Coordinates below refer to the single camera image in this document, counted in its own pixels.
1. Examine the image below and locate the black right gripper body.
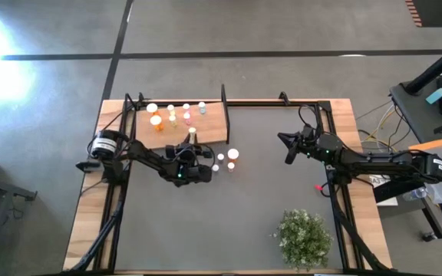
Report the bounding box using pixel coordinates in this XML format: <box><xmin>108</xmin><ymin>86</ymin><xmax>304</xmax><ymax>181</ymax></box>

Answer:
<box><xmin>299</xmin><ymin>125</ymin><xmax>324</xmax><ymax>159</ymax></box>

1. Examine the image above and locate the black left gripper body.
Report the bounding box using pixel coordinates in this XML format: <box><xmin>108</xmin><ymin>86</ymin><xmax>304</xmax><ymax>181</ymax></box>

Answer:
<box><xmin>180</xmin><ymin>147</ymin><xmax>213</xmax><ymax>184</ymax></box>

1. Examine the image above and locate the wooden shelf board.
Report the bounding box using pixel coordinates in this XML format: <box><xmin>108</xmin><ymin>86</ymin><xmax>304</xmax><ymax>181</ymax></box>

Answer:
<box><xmin>134</xmin><ymin>101</ymin><xmax>229</xmax><ymax>151</ymax></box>

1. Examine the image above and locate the grey table mat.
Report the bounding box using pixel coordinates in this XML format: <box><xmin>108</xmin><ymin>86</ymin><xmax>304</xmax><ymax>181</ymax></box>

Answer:
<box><xmin>114</xmin><ymin>106</ymin><xmax>345</xmax><ymax>271</ymax></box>

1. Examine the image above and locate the bushy artificial green plant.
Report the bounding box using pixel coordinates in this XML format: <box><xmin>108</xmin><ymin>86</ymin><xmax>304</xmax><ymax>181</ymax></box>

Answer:
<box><xmin>273</xmin><ymin>209</ymin><xmax>334</xmax><ymax>272</ymax></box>

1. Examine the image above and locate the white paper sheet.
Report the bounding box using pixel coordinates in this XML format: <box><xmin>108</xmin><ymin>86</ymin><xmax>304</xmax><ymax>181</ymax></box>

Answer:
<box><xmin>367</xmin><ymin>174</ymin><xmax>399</xmax><ymax>208</ymax></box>

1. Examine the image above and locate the black metal stand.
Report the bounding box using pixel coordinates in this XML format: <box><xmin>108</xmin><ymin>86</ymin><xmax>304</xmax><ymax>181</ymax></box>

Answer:
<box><xmin>372</xmin><ymin>178</ymin><xmax>442</xmax><ymax>241</ymax></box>

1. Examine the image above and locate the grey utility table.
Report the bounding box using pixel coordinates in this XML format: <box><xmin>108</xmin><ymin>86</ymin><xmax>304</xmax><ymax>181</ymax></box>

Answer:
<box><xmin>388</xmin><ymin>71</ymin><xmax>442</xmax><ymax>143</ymax></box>

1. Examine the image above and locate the clear water bottle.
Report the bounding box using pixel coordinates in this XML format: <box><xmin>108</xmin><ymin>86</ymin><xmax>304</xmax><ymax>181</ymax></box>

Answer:
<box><xmin>402</xmin><ymin>186</ymin><xmax>429</xmax><ymax>202</ymax></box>

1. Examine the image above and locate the light blue card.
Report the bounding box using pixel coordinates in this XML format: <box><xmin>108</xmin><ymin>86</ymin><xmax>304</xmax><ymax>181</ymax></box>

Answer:
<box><xmin>425</xmin><ymin>87</ymin><xmax>442</xmax><ymax>105</ymax></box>

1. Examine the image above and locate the thick black pole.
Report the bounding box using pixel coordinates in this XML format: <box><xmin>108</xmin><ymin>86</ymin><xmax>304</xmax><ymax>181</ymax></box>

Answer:
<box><xmin>404</xmin><ymin>37</ymin><xmax>442</xmax><ymax>96</ymax></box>

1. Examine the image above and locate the black caster wheel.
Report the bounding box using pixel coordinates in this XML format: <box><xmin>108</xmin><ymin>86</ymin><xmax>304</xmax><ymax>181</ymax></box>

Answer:
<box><xmin>421</xmin><ymin>229</ymin><xmax>440</xmax><ymax>243</ymax></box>

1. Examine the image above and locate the black floor mat striped edge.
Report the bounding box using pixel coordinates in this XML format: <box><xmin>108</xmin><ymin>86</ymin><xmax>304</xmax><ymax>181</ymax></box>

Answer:
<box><xmin>404</xmin><ymin>0</ymin><xmax>442</xmax><ymax>28</ymax></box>

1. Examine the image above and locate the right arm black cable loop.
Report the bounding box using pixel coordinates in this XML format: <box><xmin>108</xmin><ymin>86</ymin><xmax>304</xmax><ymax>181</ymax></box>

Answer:
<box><xmin>298</xmin><ymin>103</ymin><xmax>322</xmax><ymax>135</ymax></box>

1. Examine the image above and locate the yellow cable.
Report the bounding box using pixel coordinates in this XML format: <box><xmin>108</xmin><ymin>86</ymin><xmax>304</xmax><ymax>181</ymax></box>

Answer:
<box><xmin>361</xmin><ymin>103</ymin><xmax>398</xmax><ymax>153</ymax></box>

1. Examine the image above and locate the black clamp bracket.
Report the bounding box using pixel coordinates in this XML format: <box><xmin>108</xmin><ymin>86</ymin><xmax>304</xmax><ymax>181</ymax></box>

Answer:
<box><xmin>75</xmin><ymin>159</ymin><xmax>103</xmax><ymax>174</ymax></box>

